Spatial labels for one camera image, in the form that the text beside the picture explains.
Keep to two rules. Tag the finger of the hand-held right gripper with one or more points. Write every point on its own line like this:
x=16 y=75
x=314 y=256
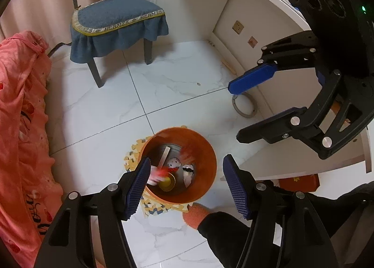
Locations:
x=277 y=132
x=251 y=79

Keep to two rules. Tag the small yellow bowl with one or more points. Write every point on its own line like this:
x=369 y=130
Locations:
x=166 y=183

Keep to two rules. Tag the white plush chicken toy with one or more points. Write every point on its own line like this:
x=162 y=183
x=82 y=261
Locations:
x=174 y=163

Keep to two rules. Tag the small beige wall socket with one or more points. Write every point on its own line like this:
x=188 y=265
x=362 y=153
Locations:
x=252 y=41

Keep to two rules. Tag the wooden strip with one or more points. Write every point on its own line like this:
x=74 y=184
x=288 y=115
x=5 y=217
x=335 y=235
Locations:
x=228 y=67

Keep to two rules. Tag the orange trash bin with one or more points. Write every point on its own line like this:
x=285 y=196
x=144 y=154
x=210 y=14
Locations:
x=204 y=151

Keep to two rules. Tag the red floral blanket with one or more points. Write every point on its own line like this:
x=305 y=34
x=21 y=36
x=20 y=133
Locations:
x=23 y=125

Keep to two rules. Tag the wooden stick block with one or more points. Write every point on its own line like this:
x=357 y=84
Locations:
x=164 y=157

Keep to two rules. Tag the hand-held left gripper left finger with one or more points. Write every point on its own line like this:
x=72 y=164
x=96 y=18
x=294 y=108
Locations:
x=137 y=189

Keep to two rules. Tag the yellow blue foam mat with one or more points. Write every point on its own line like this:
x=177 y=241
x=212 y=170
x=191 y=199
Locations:
x=152 y=208

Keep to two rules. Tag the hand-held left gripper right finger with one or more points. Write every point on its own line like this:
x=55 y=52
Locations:
x=236 y=189

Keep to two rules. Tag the grey tape roll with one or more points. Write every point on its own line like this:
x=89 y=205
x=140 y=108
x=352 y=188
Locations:
x=235 y=106

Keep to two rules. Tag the blue chair cushion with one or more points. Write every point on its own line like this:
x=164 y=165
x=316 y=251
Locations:
x=117 y=23

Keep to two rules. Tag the person's leg black pants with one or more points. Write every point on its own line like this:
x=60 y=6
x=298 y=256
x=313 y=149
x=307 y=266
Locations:
x=228 y=236

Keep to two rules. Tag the red flat box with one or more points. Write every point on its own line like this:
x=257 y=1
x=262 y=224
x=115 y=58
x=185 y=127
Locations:
x=298 y=183

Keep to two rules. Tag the white desk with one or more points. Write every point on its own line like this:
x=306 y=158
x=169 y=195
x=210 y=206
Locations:
x=263 y=17

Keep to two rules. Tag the pink white doll toy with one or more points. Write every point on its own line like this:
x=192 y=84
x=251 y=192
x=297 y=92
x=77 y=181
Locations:
x=156 y=175

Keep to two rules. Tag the person's foot orange sock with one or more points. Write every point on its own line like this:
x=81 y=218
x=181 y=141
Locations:
x=194 y=215

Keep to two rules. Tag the white black toy figure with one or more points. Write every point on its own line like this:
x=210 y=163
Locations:
x=188 y=174

